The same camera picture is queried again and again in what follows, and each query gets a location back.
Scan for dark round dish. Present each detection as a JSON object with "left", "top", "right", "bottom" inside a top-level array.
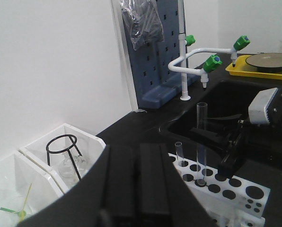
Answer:
[{"left": 246, "top": 52, "right": 282, "bottom": 73}]

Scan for blue-grey pegboard drying rack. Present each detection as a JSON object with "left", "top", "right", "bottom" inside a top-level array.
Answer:
[{"left": 117, "top": 0, "right": 196, "bottom": 110}]

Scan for green yellow stirrers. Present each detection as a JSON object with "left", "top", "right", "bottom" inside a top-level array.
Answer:
[{"left": 0, "top": 183, "right": 32, "bottom": 223}]

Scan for white test tube rack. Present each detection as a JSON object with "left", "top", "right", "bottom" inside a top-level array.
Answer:
[{"left": 169, "top": 153, "right": 271, "bottom": 227}]

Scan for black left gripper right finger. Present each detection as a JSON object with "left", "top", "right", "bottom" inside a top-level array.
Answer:
[{"left": 139, "top": 144, "right": 173, "bottom": 227}]

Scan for clear glass test tube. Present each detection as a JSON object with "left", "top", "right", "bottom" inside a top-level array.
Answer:
[{"left": 196, "top": 102, "right": 208, "bottom": 187}]

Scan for clear glass flask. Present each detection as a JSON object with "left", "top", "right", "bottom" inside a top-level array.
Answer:
[{"left": 58, "top": 152, "right": 88, "bottom": 187}]

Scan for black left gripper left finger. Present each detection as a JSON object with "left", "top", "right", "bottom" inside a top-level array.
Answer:
[{"left": 97, "top": 145, "right": 138, "bottom": 227}]

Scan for middle white storage bin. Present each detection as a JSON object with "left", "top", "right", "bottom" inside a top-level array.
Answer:
[{"left": 0, "top": 152, "right": 63, "bottom": 227}]

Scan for yellow plastic tray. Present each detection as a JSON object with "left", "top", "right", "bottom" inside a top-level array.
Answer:
[{"left": 225, "top": 55, "right": 282, "bottom": 80}]

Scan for plastic bag of pegs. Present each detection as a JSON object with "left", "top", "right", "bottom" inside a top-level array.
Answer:
[{"left": 119, "top": 0, "right": 164, "bottom": 50}]

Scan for black sink basin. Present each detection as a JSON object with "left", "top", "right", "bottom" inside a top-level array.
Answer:
[{"left": 160, "top": 81, "right": 282, "bottom": 165}]

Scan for right white storage bin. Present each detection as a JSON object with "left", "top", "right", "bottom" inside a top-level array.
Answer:
[{"left": 19, "top": 123, "right": 106, "bottom": 193}]

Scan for test tube in rack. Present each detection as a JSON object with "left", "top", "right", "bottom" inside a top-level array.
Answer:
[{"left": 175, "top": 141, "right": 184, "bottom": 167}]

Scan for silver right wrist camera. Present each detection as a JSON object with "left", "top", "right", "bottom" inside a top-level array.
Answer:
[{"left": 248, "top": 87, "right": 278, "bottom": 125}]

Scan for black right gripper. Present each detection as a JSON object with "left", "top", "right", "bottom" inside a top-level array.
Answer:
[{"left": 189, "top": 114, "right": 282, "bottom": 178}]

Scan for white lab faucet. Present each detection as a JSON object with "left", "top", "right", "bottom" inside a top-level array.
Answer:
[{"left": 168, "top": 0, "right": 250, "bottom": 101}]

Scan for black wire tripod stand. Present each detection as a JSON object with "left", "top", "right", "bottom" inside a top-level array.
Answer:
[{"left": 45, "top": 134, "right": 82, "bottom": 180}]

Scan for white storage bin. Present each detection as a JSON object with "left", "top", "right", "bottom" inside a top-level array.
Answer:
[
  {"left": 19, "top": 123, "right": 106, "bottom": 193},
  {"left": 0, "top": 152, "right": 63, "bottom": 227}
]

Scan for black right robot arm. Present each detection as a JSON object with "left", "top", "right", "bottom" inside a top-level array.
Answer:
[{"left": 189, "top": 87, "right": 282, "bottom": 178}]

